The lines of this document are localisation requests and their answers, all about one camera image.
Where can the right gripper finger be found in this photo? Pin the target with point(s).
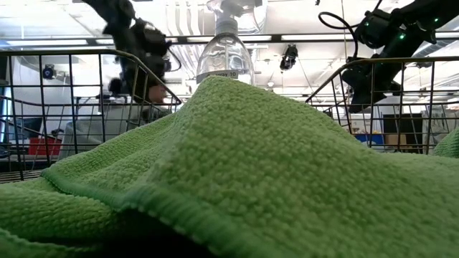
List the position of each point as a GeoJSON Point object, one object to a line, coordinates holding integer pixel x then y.
{"type": "Point", "coordinates": [362, 102]}

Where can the green microfiber towel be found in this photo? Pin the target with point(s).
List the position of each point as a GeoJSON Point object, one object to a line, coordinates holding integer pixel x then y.
{"type": "Point", "coordinates": [251, 161]}
{"type": "Point", "coordinates": [450, 147]}

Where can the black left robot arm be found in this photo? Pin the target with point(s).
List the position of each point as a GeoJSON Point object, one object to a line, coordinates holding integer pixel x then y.
{"type": "Point", "coordinates": [114, 14]}

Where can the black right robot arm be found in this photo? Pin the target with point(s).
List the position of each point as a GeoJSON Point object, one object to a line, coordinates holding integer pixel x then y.
{"type": "Point", "coordinates": [412, 21]}

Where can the person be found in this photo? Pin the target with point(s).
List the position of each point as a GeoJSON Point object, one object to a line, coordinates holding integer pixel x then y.
{"type": "Point", "coordinates": [157, 95]}

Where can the black monitor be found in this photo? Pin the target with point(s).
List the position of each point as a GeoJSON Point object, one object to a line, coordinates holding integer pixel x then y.
{"type": "Point", "coordinates": [394, 125]}

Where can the black ceiling spotlight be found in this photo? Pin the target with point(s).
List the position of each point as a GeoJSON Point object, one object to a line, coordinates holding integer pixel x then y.
{"type": "Point", "coordinates": [49, 72]}
{"type": "Point", "coordinates": [288, 59]}

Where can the clear spray bottle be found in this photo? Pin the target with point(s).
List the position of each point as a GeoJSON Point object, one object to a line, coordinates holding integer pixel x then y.
{"type": "Point", "coordinates": [226, 53]}

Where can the red storage bin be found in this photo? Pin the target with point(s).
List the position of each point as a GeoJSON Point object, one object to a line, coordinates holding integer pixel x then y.
{"type": "Point", "coordinates": [44, 147]}

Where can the black overhead frame bar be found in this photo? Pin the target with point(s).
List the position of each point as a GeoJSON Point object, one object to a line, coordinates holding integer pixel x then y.
{"type": "Point", "coordinates": [276, 36]}

